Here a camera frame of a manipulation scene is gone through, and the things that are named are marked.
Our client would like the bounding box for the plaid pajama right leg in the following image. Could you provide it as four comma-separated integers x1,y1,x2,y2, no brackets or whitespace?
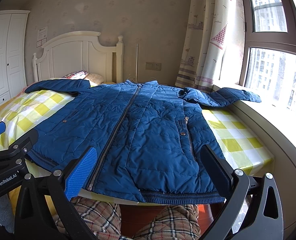
133,205,201,240

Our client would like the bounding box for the white wooden headboard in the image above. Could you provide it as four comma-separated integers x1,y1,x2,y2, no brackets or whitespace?
32,31,124,83

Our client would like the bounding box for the wall power socket plate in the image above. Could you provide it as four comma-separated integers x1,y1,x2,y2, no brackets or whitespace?
145,62,162,71

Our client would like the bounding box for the floral patterned pillow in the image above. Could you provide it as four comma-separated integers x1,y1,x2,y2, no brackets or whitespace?
63,70,89,80

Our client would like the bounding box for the patterned cream curtain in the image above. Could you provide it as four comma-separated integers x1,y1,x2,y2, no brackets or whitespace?
175,0,236,92

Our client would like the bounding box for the beige window sill ledge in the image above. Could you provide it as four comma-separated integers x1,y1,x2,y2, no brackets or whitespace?
207,98,296,239

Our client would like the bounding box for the paper notice on wall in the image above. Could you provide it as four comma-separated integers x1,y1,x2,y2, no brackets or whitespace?
36,26,48,48

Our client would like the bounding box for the thin metal lamp pole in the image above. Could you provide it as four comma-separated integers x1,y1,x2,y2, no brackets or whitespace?
135,43,139,82

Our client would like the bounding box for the white wardrobe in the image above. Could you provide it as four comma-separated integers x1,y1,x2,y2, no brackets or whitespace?
0,10,30,105

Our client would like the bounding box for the yellow white checkered bedsheet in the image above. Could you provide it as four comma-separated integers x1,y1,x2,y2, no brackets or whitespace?
0,77,275,203

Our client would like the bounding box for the plaid pajama left leg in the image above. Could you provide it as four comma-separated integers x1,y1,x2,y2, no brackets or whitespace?
53,196,122,240

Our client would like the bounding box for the cream pink pillow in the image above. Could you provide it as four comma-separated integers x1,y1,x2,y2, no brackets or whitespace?
85,73,104,87

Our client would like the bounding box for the blue quilted puffer jacket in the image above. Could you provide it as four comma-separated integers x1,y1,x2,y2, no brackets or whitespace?
26,79,260,205

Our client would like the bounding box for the plaid pajama leg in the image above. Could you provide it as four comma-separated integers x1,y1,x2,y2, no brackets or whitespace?
133,205,201,240
53,196,122,240

